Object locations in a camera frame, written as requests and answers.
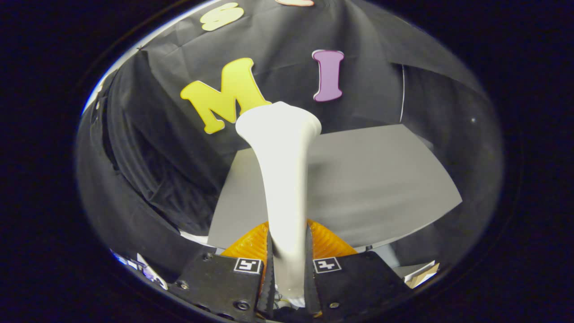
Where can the black blazer jacket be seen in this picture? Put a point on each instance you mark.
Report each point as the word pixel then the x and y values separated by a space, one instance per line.
pixel 157 170

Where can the cardboard box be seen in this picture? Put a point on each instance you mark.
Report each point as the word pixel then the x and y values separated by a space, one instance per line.
pixel 421 276

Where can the grey cabinet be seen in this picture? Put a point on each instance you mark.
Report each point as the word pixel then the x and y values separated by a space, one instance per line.
pixel 381 179

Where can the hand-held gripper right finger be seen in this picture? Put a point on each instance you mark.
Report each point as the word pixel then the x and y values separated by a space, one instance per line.
pixel 311 291

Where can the white and blue equipment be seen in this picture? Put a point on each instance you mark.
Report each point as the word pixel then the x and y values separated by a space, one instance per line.
pixel 152 273

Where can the white garment steamer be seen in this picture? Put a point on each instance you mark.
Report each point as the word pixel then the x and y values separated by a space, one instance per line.
pixel 282 179

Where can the black backdrop cloth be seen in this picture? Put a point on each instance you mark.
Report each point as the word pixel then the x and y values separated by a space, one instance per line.
pixel 381 80

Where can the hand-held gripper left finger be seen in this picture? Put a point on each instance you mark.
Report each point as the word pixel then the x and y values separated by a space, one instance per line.
pixel 268 296

